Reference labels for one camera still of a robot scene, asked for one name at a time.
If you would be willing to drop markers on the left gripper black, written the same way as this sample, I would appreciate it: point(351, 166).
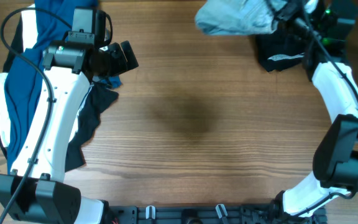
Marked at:
point(121, 66)

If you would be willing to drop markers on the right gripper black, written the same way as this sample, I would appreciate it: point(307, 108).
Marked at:
point(295, 8)

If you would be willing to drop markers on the light blue denim jeans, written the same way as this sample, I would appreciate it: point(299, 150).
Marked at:
point(241, 17)

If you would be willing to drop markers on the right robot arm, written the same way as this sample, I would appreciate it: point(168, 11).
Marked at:
point(335, 162)

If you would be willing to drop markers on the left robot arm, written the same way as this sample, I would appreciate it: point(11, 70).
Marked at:
point(34, 189)

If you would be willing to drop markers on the folded black garment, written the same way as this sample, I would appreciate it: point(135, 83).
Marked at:
point(278, 42)

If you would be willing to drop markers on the folded grey garment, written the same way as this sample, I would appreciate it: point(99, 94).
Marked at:
point(279, 57)

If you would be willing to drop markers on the black garment in pile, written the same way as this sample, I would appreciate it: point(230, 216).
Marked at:
point(98, 98)

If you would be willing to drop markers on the white garment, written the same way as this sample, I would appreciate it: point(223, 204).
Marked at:
point(27, 38)

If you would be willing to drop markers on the dark blue shirt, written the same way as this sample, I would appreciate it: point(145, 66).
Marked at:
point(23, 84)

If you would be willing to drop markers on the left white rail clip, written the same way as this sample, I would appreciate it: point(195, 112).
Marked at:
point(150, 212)

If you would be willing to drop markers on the white rail clip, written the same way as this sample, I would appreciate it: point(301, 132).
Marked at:
point(150, 212)
point(221, 211)

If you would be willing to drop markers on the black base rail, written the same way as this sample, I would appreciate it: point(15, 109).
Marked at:
point(244, 214)

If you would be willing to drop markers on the right white rail clip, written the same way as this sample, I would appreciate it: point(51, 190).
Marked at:
point(221, 211)

